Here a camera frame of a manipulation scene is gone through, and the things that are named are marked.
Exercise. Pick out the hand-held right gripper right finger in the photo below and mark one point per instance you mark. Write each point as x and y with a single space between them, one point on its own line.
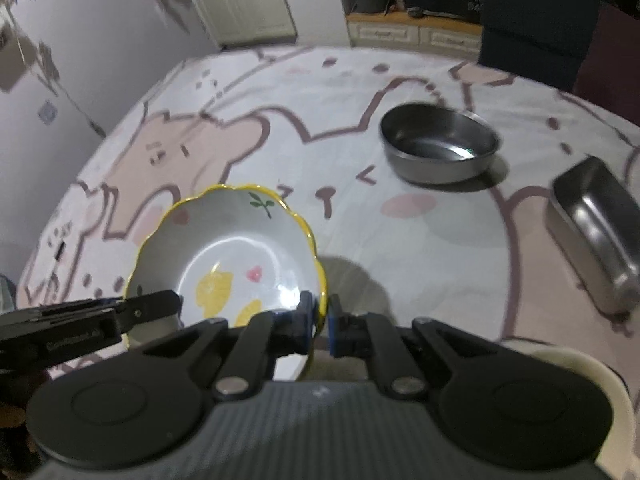
336 330

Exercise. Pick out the white kitchen base cabinet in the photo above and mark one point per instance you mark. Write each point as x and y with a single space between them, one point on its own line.
240 5

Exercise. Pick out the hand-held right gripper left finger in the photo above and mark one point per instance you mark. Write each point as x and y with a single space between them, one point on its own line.
304 322

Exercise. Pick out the steel rectangular tray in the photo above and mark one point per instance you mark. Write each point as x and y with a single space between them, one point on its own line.
590 225

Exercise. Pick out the yellow-rimmed lemon print bowl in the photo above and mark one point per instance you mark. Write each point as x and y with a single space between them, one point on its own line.
240 255

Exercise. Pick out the low wooden-top drawer cabinet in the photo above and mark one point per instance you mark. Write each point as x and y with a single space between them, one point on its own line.
415 34

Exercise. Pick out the dark upholstered chair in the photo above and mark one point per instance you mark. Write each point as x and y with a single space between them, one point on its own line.
535 25

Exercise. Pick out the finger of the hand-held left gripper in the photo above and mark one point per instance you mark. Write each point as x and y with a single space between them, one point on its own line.
152 306
107 302

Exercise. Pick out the maroon chair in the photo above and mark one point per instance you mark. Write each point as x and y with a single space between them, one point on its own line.
615 60

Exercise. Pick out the pink cartoon printed tablecloth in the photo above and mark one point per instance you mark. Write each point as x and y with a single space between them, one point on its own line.
350 210

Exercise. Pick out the round steel bowl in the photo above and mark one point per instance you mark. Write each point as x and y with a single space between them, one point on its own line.
435 165

